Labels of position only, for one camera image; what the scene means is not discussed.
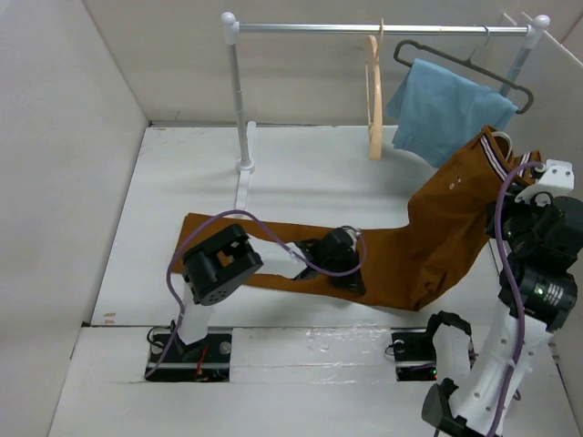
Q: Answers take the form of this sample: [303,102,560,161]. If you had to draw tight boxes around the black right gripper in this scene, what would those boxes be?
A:
[486,183,555,253]

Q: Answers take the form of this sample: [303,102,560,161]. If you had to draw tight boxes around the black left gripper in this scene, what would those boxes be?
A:
[321,250,363,295]

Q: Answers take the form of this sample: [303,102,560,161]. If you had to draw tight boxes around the brown trousers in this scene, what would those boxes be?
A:
[176,125,544,313]

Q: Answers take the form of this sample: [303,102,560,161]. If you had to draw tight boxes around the beige wooden hanger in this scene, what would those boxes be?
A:
[365,19,384,160]

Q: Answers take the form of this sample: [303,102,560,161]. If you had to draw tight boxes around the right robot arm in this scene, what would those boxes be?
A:
[421,192,582,436]

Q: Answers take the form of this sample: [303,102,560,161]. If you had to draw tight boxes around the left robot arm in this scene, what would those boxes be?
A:
[171,224,365,361]

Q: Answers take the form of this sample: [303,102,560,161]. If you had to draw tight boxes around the grey hanger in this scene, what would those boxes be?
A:
[393,39,535,115]

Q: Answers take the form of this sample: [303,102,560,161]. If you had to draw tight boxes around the white metal clothes rack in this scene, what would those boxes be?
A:
[220,12,550,210]

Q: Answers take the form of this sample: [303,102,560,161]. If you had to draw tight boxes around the light blue towel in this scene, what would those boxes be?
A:
[386,59,518,168]

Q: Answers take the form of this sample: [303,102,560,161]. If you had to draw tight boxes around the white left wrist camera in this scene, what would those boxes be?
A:
[343,226,362,242]

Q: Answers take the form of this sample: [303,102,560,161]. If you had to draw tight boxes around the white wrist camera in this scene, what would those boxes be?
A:
[515,159,575,207]
[343,226,362,242]

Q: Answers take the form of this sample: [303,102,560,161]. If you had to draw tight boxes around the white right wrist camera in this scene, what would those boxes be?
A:
[515,159,575,207]

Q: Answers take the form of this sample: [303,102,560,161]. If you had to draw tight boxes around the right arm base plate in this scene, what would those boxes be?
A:
[384,328,437,381]

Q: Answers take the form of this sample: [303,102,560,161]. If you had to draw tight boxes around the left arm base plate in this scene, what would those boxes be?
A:
[144,327,232,383]

